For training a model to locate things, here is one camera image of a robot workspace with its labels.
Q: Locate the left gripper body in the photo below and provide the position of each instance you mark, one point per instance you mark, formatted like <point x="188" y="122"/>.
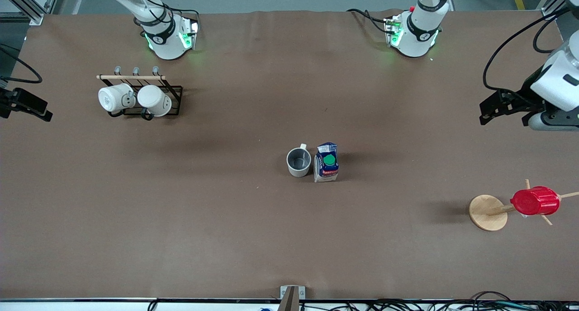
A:
<point x="526" y="100"/>

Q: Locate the blue white milk carton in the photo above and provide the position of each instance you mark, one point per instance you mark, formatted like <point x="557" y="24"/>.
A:
<point x="326" y="164"/>

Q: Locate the grey ceramic mug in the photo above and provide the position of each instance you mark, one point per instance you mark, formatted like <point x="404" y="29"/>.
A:
<point x="298" y="162"/>

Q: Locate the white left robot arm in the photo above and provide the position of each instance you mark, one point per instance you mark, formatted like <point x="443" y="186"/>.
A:
<point x="420" y="28"/>

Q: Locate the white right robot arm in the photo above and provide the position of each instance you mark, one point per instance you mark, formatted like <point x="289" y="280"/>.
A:
<point x="165" y="35"/>

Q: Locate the red plastic cup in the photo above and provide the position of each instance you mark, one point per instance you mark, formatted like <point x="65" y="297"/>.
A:
<point x="536" y="201"/>

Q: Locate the white mug with round base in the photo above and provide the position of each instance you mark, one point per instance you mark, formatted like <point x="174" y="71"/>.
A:
<point x="113" y="98"/>

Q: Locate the wooden mug tree stand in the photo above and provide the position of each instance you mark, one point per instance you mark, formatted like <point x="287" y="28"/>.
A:
<point x="486" y="214"/>

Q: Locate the aluminium frame profile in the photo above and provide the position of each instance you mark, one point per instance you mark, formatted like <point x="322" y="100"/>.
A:
<point x="27" y="10"/>
<point x="552" y="6"/>

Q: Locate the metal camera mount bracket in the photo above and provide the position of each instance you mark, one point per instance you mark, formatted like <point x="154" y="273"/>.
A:
<point x="291" y="297"/>

